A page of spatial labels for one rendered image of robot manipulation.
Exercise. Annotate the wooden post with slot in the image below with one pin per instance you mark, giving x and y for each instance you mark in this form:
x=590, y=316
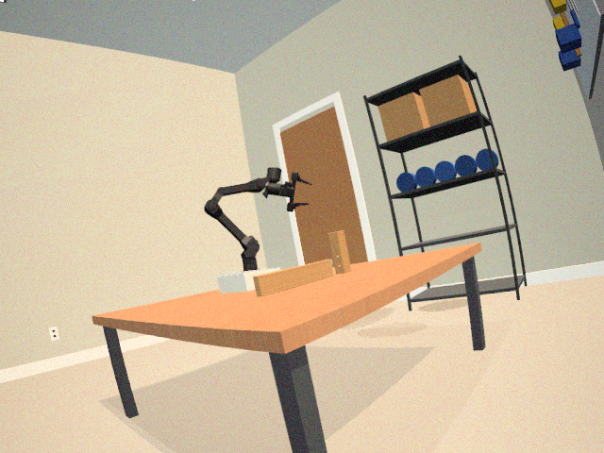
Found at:
x=339, y=252

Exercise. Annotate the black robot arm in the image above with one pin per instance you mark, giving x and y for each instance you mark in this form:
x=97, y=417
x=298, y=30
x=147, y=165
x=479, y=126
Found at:
x=249, y=244

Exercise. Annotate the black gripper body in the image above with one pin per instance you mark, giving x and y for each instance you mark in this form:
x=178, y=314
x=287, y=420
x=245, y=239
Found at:
x=290, y=206

